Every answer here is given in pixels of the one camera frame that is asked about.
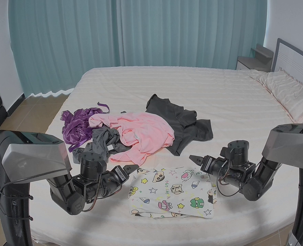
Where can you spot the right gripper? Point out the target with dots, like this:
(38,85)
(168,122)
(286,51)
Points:
(213,165)

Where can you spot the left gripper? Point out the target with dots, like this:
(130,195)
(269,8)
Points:
(113,182)

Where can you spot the white printed pyjama top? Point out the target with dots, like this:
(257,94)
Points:
(172,191)

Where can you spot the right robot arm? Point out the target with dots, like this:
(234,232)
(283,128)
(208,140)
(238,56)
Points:
(287,142)

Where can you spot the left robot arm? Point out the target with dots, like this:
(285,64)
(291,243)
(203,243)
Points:
(30,157)

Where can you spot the bed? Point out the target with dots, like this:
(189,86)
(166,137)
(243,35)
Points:
(192,99)

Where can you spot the grey garment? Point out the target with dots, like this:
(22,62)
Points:
(102,140)

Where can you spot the black garment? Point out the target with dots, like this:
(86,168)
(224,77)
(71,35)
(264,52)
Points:
(182,119)

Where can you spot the pink garment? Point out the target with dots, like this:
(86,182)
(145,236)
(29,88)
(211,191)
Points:
(141,132)

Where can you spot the purple garment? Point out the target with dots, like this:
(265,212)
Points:
(77,127)

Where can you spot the pale pink striped pillow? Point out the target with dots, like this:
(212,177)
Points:
(287,91)

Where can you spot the grey white bedside table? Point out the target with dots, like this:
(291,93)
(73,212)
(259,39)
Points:
(256,59)

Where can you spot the blue-green curtain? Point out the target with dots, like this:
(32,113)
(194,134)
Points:
(141,29)

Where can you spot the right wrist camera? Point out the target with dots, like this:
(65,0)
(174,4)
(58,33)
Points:
(224,152)

